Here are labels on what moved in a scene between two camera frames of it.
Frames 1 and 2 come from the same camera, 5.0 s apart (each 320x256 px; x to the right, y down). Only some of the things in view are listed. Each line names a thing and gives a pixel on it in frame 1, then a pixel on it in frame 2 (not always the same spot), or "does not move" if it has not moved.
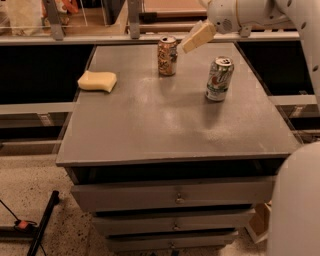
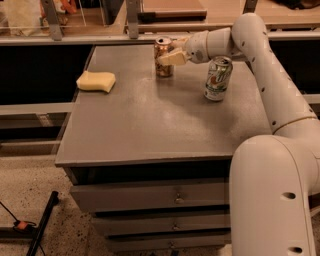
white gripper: [222, 17] to [196, 47]
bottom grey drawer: [203, 240] does not move
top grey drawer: [172, 194] does not move
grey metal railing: [55, 34] does not move
